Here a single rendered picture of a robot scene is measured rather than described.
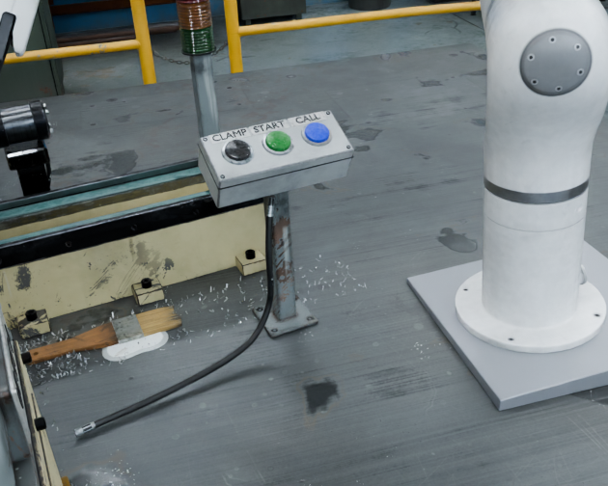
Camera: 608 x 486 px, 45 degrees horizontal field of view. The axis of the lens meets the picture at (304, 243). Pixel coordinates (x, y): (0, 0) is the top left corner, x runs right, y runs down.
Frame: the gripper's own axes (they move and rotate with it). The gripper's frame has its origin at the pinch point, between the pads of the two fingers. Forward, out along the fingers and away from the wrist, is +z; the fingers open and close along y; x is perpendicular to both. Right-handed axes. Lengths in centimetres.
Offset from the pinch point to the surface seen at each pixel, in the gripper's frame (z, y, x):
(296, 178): -5.6, -20.6, -32.5
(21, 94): 76, 319, -64
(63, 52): 32, 233, -58
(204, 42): -11, 33, -37
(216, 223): 9.0, -1.1, -35.4
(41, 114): 5.7, 17.0, -11.3
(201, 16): -15, 33, -34
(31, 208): 18.0, 10.4, -12.8
